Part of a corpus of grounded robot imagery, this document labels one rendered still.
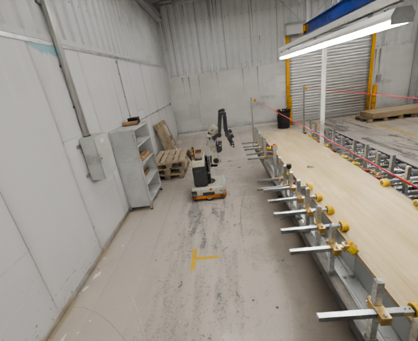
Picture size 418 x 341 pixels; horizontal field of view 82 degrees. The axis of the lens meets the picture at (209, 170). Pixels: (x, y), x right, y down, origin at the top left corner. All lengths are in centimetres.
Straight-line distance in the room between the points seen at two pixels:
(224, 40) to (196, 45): 111
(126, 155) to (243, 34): 748
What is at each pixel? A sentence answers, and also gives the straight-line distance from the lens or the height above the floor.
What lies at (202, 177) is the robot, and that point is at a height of 48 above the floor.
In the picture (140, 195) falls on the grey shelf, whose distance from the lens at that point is 471.
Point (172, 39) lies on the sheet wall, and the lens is 1063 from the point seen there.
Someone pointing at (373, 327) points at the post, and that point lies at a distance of 177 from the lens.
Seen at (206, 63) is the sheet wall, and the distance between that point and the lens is 1042.
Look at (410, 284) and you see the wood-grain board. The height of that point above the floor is 90.
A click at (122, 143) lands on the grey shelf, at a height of 134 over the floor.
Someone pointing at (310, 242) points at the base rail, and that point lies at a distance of 239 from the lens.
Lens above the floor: 216
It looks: 21 degrees down
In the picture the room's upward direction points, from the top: 8 degrees counter-clockwise
